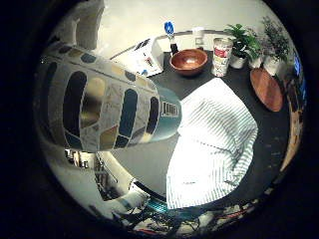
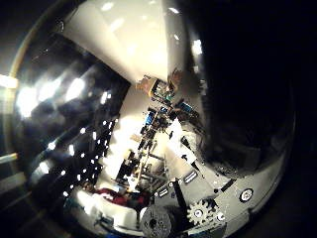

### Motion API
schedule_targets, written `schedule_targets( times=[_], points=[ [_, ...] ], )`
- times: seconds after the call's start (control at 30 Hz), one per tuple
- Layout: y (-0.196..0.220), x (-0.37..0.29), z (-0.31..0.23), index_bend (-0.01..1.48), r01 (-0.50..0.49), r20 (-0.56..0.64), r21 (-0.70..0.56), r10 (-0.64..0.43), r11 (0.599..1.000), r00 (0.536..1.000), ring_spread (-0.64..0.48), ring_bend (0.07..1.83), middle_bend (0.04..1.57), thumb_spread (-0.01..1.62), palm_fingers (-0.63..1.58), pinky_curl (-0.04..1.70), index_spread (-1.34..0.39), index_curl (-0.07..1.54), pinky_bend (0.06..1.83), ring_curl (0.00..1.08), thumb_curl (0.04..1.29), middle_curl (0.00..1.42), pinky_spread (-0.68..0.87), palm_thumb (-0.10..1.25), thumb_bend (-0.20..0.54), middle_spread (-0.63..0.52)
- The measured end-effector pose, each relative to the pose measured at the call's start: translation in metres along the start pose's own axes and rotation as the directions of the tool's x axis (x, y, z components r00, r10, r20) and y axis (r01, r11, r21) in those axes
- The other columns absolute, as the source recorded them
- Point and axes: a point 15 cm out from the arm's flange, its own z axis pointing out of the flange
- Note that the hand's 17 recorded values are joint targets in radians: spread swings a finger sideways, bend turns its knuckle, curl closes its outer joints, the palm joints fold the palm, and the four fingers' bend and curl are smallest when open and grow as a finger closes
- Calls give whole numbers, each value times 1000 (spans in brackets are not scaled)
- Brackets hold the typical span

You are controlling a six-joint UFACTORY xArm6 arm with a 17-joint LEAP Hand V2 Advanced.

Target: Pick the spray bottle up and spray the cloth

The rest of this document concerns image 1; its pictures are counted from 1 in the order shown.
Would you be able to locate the thin-leaved plant in white pot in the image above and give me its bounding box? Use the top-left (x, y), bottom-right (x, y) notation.
top-left (260, 15), bottom-right (292, 77)

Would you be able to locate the computer monitor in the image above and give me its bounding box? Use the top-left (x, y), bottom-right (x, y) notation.
top-left (291, 49), bottom-right (304, 79)

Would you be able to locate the round wooden board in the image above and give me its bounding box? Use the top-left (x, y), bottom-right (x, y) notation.
top-left (249, 67), bottom-right (284, 114)

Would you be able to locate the wooden bowl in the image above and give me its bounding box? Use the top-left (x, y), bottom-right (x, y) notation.
top-left (168, 48), bottom-right (209, 78)

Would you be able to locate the small white bottle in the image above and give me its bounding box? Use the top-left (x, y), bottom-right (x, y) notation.
top-left (191, 26), bottom-right (206, 52)

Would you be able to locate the white cardboard box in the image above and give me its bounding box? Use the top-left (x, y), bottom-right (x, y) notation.
top-left (111, 37), bottom-right (164, 78)

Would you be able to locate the patterned teal spray bottle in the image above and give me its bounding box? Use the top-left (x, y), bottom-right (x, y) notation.
top-left (35, 42), bottom-right (183, 154)

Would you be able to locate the white striped cloth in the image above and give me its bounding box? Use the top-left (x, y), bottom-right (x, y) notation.
top-left (164, 77), bottom-right (259, 211)

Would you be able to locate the printed paper cup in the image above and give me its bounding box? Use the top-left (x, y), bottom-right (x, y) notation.
top-left (211, 37), bottom-right (234, 79)

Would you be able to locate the teal equipment rack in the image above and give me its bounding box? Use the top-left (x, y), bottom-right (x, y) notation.
top-left (145, 197), bottom-right (171, 214)

